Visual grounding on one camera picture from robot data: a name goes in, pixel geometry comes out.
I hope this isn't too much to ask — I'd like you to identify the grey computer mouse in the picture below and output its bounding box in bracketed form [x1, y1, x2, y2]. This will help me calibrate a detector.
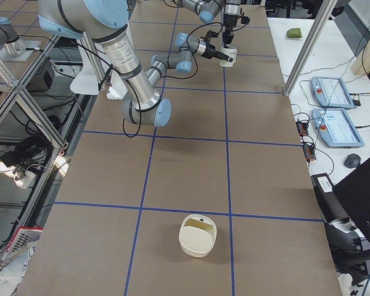
[343, 154, 361, 168]

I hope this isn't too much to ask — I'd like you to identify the lower blue teach pendant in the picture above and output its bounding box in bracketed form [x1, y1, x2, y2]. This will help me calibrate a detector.
[311, 108, 364, 148]

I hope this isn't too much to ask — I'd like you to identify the blue teach pendant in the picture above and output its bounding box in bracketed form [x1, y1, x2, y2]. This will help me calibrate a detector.
[311, 76, 355, 109]
[311, 108, 364, 148]

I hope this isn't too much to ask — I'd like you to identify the white pedestal column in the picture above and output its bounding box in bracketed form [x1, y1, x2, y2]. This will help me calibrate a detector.
[107, 80, 128, 100]

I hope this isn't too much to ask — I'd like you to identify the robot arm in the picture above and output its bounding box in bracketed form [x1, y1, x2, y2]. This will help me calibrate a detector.
[164, 0, 250, 48]
[39, 1, 234, 127]

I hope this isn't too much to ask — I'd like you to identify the green bean bag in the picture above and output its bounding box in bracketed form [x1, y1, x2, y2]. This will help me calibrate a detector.
[286, 28, 303, 39]

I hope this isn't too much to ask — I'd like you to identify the aluminium frame post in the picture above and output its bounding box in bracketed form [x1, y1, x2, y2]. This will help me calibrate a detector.
[282, 0, 338, 97]

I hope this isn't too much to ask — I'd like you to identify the orange black electronics board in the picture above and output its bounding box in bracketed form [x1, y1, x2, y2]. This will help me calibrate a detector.
[296, 120, 309, 136]

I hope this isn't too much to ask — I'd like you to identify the black laptop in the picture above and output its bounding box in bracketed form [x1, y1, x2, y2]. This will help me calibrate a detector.
[333, 157, 370, 242]

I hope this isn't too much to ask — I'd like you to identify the white mug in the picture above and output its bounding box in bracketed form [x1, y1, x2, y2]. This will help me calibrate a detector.
[220, 46, 237, 67]

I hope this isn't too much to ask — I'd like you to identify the upper blue teach pendant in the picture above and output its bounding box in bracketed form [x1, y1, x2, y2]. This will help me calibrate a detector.
[311, 76, 355, 109]

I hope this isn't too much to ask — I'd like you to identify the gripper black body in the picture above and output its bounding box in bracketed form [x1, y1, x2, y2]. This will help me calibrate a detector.
[201, 43, 218, 59]
[223, 14, 236, 34]

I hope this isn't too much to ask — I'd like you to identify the cream plastic bin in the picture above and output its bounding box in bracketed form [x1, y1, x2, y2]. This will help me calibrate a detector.
[178, 214, 217, 258]

